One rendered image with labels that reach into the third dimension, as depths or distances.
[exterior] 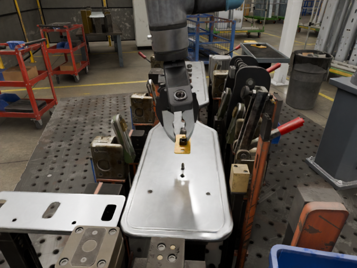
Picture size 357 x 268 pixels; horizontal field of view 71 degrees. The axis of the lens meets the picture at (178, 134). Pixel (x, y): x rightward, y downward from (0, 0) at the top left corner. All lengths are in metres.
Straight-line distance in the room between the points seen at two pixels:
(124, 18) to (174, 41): 7.75
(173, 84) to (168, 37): 0.09
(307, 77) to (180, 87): 3.25
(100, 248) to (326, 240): 0.30
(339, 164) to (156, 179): 0.80
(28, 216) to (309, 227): 0.50
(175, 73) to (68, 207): 0.35
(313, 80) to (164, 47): 3.28
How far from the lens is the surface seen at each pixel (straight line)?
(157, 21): 0.50
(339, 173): 1.20
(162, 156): 0.69
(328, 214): 0.31
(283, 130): 0.60
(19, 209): 0.63
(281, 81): 4.85
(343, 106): 1.13
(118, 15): 8.23
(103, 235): 0.43
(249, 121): 0.56
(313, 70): 3.63
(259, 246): 0.89
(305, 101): 3.80
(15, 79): 3.22
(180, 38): 0.51
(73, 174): 1.20
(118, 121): 0.64
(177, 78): 0.49
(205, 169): 0.64
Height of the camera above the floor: 1.39
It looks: 29 degrees down
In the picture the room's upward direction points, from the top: straight up
